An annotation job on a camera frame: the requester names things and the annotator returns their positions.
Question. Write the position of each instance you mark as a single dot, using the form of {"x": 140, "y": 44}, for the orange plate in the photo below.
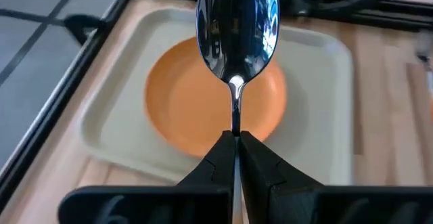
{"x": 182, "y": 105}

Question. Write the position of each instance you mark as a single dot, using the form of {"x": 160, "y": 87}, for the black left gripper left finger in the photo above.
{"x": 203, "y": 200}

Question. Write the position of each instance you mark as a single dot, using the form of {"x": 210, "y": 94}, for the black curved clamp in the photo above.
{"x": 83, "y": 26}

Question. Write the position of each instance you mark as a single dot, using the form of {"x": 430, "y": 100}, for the black metal table frame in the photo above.
{"x": 50, "y": 112}

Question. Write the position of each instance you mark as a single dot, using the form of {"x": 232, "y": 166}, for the cream plastic tray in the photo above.
{"x": 314, "y": 115}

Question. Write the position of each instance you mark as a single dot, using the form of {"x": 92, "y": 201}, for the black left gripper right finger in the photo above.
{"x": 287, "y": 200}

